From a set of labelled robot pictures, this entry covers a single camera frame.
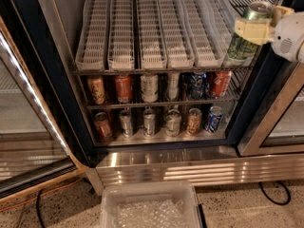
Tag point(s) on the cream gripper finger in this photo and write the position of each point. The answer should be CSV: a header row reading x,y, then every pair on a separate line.
x,y
259,32
281,12

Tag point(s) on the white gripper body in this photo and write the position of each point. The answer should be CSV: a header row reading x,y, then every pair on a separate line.
x,y
287,35

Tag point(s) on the green can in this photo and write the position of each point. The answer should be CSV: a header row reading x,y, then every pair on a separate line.
x,y
240,49
258,10

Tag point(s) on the red can middle shelf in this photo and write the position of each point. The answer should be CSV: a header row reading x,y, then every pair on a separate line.
x,y
219,82

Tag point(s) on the red can shelf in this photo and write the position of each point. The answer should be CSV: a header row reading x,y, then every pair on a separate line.
x,y
102,125
219,82

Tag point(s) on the blue can middle shelf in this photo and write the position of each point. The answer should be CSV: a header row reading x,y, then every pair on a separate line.
x,y
196,85

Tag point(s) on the blue can shelf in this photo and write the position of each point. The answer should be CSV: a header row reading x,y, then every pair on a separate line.
x,y
196,85
215,115

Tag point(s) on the blue can bottom shelf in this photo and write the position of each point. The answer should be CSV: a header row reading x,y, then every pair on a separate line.
x,y
215,115

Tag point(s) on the right glass fridge door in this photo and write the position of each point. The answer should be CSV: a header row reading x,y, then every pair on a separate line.
x,y
278,126

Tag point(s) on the tan can bottom shelf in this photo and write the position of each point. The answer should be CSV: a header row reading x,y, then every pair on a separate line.
x,y
193,121

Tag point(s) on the tan can shelf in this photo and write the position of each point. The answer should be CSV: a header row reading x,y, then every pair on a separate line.
x,y
193,121
97,89

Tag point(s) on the white can bottom shelf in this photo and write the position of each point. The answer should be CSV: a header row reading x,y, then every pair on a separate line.
x,y
173,123

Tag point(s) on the steel fridge cabinet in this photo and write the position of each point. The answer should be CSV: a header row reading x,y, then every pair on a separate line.
x,y
47,32

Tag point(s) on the silver can shelf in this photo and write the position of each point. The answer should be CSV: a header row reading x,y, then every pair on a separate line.
x,y
126,123
149,127

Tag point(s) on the orange can middle shelf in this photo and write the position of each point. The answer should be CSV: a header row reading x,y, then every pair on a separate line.
x,y
123,86

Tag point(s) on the tan can middle shelf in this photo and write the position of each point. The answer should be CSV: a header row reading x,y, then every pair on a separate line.
x,y
97,89

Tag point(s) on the red can bottom shelf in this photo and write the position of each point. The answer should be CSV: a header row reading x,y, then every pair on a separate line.
x,y
102,125

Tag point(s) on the open glass fridge door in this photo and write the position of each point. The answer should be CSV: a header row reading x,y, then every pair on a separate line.
x,y
33,150

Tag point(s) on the clear plastic bin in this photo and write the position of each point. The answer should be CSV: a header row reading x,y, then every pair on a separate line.
x,y
153,191

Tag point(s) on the bubble wrap sheet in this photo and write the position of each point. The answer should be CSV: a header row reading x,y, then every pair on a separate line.
x,y
150,214

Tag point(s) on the top wire shelf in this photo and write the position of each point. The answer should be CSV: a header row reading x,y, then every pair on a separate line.
x,y
238,5

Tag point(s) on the wire shelf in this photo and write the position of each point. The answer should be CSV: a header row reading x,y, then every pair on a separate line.
x,y
236,85
238,5

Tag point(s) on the middle wire shelf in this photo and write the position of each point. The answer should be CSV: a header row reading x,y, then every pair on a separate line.
x,y
236,85

